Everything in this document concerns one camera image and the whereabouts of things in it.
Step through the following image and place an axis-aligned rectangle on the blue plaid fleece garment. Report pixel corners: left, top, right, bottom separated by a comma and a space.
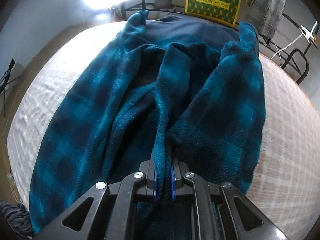
29, 11, 266, 239

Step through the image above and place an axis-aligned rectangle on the striped trouser leg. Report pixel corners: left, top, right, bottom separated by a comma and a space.
1, 200, 34, 239

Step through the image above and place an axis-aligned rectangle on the black music stand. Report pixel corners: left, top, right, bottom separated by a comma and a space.
1, 59, 24, 117

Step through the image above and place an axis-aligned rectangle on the black metal rack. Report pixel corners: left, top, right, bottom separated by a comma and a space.
109, 0, 320, 85

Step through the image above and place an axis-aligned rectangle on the yellow green patterned box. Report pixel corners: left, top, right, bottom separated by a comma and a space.
185, 0, 242, 26

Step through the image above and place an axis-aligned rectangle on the grey striped hanging cloth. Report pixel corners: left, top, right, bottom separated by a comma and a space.
247, 0, 287, 39

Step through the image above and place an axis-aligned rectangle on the white power strip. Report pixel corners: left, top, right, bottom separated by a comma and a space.
301, 21, 319, 48

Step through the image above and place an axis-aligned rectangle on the white cable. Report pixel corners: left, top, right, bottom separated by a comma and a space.
271, 22, 320, 68

